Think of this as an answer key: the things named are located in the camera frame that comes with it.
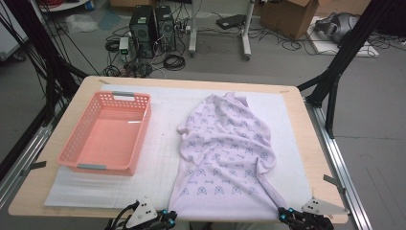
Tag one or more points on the aluminium rail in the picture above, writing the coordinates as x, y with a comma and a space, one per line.
338, 159
30, 148

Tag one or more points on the grey rounded device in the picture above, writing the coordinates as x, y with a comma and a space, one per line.
338, 27

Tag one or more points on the open cardboard box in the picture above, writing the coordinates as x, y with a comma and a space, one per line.
287, 19

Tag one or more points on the white cabinet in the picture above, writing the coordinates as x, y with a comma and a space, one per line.
9, 41

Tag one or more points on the pink plastic basket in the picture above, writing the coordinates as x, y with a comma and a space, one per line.
108, 140

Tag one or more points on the black computer tower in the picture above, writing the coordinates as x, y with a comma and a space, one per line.
166, 28
142, 32

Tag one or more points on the white grid mat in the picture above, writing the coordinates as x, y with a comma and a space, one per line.
159, 127

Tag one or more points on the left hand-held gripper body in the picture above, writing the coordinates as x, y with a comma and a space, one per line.
142, 214

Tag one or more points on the small white box device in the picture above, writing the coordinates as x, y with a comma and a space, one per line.
124, 46

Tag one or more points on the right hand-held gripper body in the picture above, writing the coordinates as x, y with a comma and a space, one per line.
312, 222

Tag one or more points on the white flat board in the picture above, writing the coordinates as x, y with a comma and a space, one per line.
325, 48

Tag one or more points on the blue sheet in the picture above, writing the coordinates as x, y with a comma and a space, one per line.
109, 19

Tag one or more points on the black metal frame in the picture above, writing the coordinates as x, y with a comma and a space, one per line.
346, 48
41, 41

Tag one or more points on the lavender printed shirt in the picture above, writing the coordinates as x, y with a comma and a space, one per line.
223, 153

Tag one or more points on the black flat device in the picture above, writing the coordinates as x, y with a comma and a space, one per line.
231, 21

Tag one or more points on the white metal stand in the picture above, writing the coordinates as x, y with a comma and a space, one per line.
193, 32

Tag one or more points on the clear plastic bag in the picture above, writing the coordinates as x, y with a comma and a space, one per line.
81, 23

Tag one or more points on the round white table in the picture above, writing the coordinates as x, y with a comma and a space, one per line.
63, 5

